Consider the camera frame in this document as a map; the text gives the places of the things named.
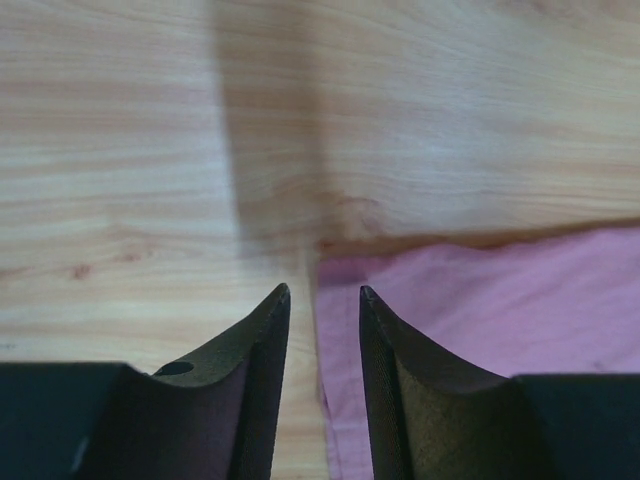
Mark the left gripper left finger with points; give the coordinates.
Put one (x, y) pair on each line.
(210, 414)

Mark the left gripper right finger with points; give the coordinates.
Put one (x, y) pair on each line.
(433, 415)

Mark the pink t shirt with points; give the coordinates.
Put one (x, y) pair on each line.
(564, 304)

